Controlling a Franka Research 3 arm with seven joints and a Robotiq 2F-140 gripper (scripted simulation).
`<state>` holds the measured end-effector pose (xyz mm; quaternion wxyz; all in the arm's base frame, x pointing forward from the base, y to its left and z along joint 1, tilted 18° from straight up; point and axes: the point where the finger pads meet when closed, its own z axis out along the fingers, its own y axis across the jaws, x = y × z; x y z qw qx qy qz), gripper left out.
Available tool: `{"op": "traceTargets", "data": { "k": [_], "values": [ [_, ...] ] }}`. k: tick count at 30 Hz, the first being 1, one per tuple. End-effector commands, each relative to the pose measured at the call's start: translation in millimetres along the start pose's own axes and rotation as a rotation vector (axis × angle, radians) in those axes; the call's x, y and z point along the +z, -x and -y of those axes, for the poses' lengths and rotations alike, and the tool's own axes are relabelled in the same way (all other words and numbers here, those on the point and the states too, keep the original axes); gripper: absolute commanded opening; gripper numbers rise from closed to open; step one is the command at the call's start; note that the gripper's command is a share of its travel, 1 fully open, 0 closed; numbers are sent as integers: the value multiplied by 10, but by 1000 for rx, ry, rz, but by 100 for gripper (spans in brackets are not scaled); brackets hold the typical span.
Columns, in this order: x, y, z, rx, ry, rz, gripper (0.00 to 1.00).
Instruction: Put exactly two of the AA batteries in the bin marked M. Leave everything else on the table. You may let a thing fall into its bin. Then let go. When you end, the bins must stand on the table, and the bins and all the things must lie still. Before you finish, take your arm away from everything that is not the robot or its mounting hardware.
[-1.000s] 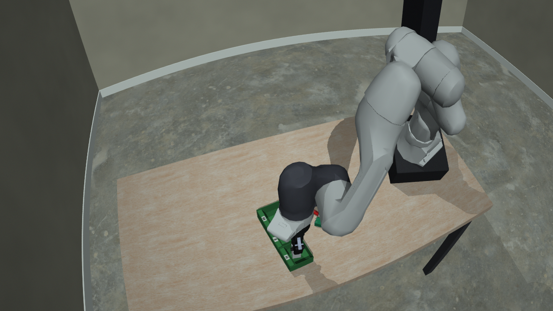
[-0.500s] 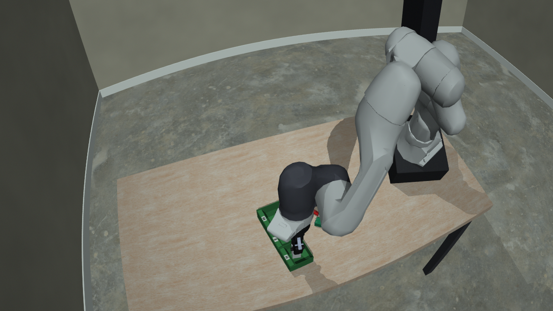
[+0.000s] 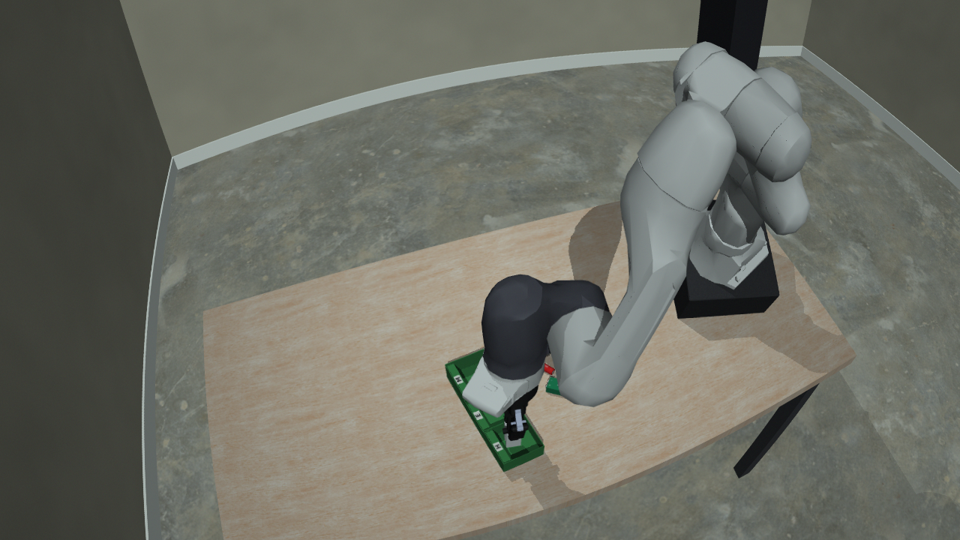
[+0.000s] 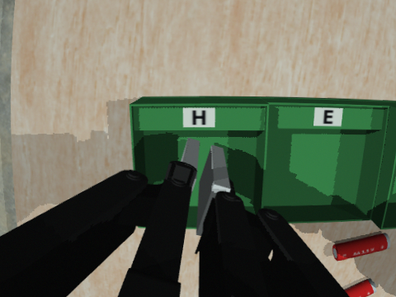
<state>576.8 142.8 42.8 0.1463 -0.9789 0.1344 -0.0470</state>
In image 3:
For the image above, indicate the green three-compartment bin rack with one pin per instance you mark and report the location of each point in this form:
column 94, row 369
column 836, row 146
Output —
column 459, row 373

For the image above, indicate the green 9v battery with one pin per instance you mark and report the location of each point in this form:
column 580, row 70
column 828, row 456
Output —
column 552, row 386

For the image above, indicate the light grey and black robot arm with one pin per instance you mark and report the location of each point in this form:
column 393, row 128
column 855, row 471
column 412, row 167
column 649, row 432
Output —
column 730, row 110

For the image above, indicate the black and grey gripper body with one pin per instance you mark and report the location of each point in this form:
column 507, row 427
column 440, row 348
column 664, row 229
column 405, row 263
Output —
column 519, row 404

